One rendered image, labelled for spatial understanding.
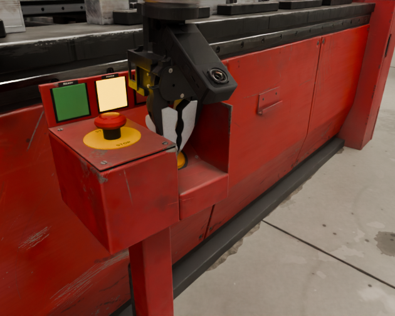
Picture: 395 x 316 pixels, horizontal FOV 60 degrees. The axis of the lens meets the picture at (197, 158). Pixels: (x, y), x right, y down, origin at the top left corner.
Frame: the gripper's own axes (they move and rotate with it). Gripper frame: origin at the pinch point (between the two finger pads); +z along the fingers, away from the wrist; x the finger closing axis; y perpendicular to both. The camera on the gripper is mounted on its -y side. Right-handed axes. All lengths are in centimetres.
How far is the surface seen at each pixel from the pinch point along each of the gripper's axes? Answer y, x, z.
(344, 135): 53, -182, 71
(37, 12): 68, -4, -10
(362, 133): 43, -183, 65
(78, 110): 9.2, 10.5, -5.8
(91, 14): 45.2, -9.3, -12.5
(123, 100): 9.2, 3.4, -5.8
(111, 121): -0.3, 10.4, -7.6
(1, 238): 21.2, 23.0, 20.6
